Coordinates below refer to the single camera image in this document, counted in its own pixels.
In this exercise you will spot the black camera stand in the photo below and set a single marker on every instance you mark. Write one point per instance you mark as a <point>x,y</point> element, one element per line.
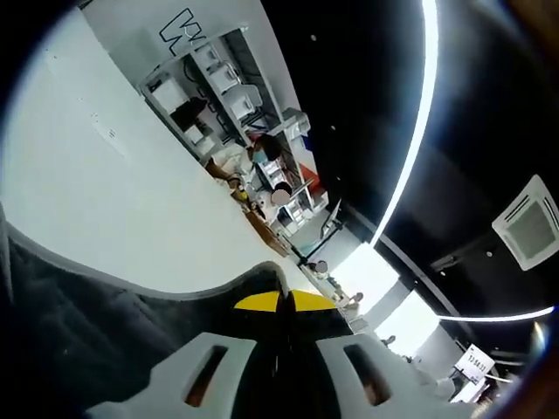
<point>319,246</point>

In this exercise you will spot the ceiling air conditioner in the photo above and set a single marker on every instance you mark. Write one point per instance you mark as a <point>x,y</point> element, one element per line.
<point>530,227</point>

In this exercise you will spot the wooden tray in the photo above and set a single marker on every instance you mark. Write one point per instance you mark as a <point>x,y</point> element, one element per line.
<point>271,238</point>

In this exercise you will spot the row of white storage boxes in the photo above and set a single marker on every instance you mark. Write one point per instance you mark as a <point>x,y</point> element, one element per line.
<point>242,102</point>

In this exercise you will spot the metal shelving rack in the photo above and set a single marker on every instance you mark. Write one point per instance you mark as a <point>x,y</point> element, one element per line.
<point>172,124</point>

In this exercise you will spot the black bag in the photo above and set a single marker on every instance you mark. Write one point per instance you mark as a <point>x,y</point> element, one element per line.
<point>188,113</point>

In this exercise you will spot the wall screen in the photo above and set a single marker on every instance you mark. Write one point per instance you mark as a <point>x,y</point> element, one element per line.
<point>478,364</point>

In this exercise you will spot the long ceiling light strip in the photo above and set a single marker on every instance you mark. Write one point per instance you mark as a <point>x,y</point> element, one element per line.
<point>431,43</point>

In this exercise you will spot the grey towel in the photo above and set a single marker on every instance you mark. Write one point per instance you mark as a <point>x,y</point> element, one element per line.
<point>78,314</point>

